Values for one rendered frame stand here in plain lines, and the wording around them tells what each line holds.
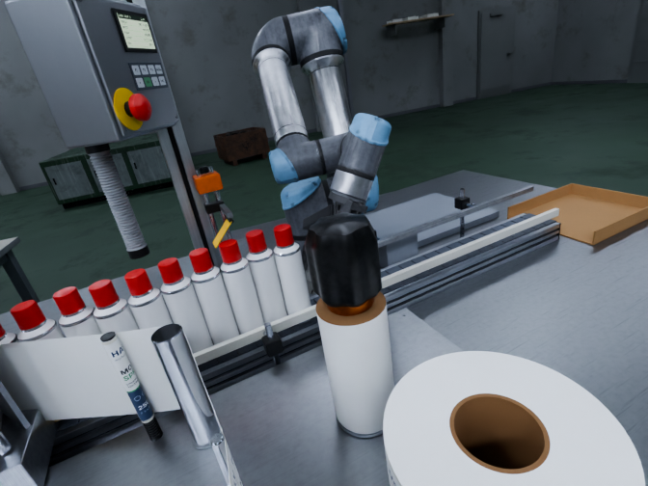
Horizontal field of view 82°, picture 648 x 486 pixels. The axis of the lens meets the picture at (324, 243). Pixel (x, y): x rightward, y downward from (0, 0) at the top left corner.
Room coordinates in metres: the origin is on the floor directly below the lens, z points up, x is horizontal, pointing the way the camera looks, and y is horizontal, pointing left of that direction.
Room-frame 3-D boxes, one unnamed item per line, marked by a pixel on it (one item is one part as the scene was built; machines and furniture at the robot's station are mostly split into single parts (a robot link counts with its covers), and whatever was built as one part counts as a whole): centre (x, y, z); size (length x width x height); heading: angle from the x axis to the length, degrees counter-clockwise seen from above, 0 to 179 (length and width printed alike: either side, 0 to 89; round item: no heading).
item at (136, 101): (0.59, 0.24, 1.33); 0.04 x 0.03 x 0.04; 167
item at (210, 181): (0.66, 0.18, 1.05); 0.10 x 0.04 x 0.33; 22
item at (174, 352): (0.39, 0.21, 0.97); 0.05 x 0.05 x 0.19
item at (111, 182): (0.65, 0.34, 1.18); 0.04 x 0.04 x 0.21
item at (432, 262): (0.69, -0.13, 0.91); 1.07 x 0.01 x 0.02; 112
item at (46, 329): (0.50, 0.46, 0.98); 0.05 x 0.05 x 0.20
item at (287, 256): (0.65, 0.07, 0.98); 0.05 x 0.05 x 0.20
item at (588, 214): (0.99, -0.77, 0.85); 0.30 x 0.26 x 0.04; 112
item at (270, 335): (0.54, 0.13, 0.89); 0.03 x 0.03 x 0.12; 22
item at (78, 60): (0.66, 0.29, 1.38); 0.17 x 0.10 x 0.19; 167
